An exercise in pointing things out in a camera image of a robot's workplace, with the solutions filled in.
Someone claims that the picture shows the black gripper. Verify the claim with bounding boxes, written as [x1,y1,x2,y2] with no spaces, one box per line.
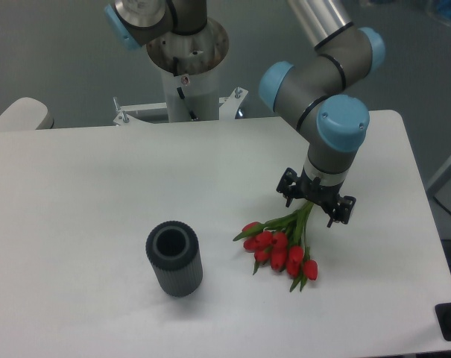
[277,168,356,227]

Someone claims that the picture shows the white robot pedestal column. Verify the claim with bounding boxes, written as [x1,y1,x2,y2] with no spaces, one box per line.
[146,18,229,122]

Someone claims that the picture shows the red tulip bouquet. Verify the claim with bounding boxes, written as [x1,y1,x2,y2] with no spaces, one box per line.
[233,201,318,292]

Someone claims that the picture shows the dark grey ribbed vase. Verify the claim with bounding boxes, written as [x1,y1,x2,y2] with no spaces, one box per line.
[145,221,203,298]

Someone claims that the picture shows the white pedestal base frame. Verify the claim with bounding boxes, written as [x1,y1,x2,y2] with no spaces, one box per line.
[113,87,249,126]

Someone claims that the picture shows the beige chair armrest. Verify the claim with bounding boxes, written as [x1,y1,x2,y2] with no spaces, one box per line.
[0,97,54,133]

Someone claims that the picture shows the black pedestal cable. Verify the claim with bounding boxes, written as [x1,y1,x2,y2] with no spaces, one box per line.
[176,87,199,122]

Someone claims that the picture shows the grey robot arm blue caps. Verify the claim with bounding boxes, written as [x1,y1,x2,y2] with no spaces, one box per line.
[104,1,385,224]

